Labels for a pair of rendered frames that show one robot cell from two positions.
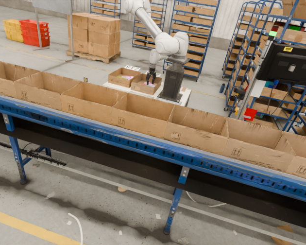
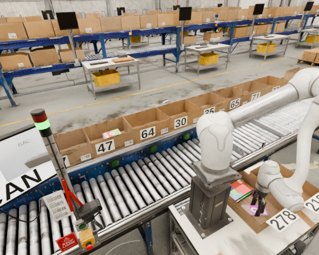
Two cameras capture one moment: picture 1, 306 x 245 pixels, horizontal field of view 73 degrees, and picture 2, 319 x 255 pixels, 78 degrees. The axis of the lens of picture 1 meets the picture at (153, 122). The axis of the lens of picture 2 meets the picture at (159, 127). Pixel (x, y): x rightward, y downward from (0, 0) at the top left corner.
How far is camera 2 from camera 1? 2.91 m
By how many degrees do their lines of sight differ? 107
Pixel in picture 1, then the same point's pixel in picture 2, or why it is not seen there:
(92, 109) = (167, 108)
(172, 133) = (119, 124)
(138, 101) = (161, 125)
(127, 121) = (146, 116)
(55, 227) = not seen: hidden behind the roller
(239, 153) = (74, 138)
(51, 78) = (221, 105)
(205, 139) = (97, 128)
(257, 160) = (61, 143)
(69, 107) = (180, 107)
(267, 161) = not seen: hidden behind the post
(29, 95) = (201, 99)
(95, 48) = not seen: outside the picture
